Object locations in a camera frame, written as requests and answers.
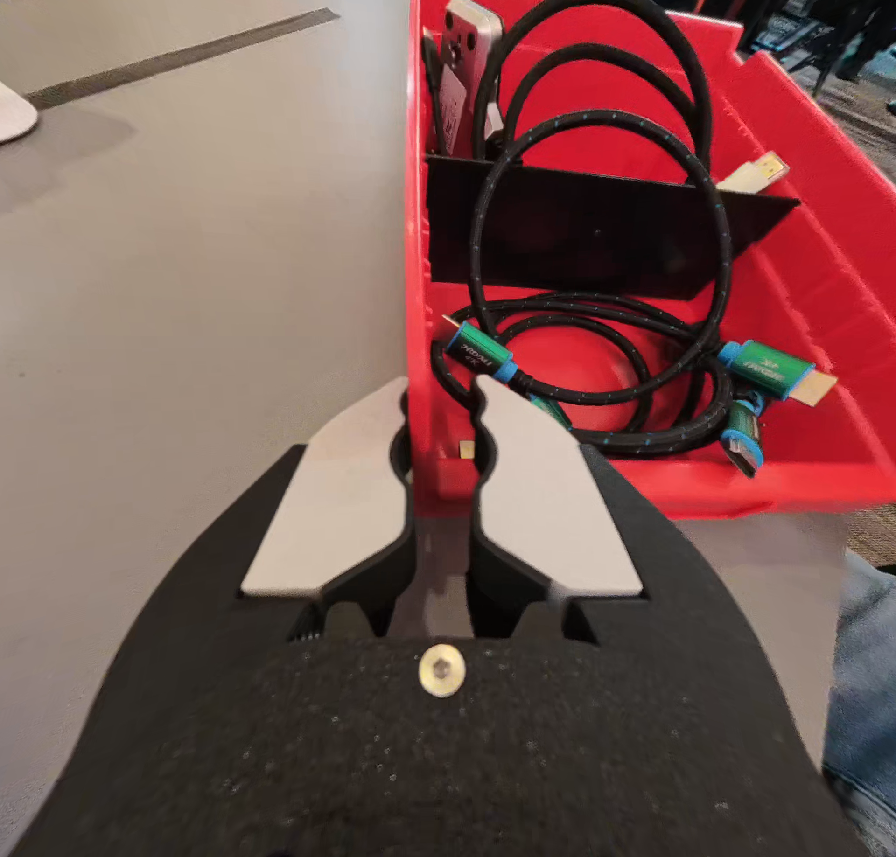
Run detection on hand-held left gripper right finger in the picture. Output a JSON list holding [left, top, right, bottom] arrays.
[[467, 375, 645, 631]]

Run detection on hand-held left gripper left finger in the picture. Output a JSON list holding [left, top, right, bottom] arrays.
[[241, 377, 421, 631]]

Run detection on red plastic bin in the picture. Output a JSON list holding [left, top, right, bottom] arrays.
[[404, 0, 896, 519]]

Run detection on thick black cable silver plug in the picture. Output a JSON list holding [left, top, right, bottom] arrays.
[[483, 0, 792, 200]]

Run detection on black bin divider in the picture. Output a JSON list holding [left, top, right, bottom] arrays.
[[425, 153, 802, 301]]

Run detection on silver stand base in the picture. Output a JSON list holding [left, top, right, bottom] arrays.
[[0, 81, 40, 144]]

